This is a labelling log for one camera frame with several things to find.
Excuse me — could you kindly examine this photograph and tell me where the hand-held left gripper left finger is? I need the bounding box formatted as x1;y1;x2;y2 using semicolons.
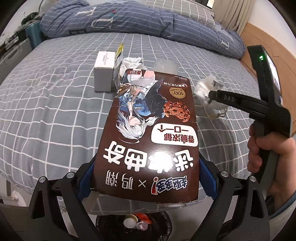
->
28;155;97;241

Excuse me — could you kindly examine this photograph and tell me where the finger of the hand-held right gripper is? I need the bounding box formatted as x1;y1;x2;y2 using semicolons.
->
208;89;270;117

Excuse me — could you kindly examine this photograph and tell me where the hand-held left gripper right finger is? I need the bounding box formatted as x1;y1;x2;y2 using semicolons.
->
198;154;271;241

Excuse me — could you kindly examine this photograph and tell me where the white bag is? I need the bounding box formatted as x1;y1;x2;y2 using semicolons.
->
194;75;228;119

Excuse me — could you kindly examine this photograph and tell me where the red plastic bag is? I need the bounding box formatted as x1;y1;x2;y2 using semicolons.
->
134;213;153;225

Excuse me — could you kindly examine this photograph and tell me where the black trash bin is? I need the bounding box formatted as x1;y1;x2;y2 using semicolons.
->
95;210;173;241

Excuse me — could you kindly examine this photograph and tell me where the brown cookie box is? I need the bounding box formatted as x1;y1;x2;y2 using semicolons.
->
89;68;199;204

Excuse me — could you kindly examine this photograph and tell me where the white tissue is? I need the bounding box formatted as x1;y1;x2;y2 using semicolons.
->
118;57;147;78

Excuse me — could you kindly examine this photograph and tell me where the yellow and silver snack packet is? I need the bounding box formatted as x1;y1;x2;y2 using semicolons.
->
112;43;125;91

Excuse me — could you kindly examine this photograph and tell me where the person's right hand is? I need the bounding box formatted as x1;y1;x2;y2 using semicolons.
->
247;133;296;200

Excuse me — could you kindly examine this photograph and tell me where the wooden headboard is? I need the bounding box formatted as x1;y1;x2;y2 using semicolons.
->
240;22;296;137

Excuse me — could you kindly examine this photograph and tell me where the beige pleated curtain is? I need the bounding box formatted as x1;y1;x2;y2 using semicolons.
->
213;0;249;32

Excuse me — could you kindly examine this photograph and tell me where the bed with grey checked sheet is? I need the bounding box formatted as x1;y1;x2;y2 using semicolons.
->
0;32;278;214

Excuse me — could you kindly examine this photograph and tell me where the grey checked pillow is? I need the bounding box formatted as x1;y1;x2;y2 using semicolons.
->
143;0;215;27

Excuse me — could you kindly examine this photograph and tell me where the blue checked quilt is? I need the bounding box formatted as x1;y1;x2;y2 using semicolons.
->
39;0;246;58

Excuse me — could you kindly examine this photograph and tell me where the small white box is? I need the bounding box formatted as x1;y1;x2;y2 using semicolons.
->
94;51;116;92

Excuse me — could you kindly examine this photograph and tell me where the grey suitcase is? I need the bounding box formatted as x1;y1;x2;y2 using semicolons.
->
0;38;33;77

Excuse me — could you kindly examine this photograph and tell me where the teal suitcase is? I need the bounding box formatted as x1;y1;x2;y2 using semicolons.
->
25;22;44;48

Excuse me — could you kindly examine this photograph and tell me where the pile of dark clutter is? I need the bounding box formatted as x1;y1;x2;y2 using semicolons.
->
5;9;45;47

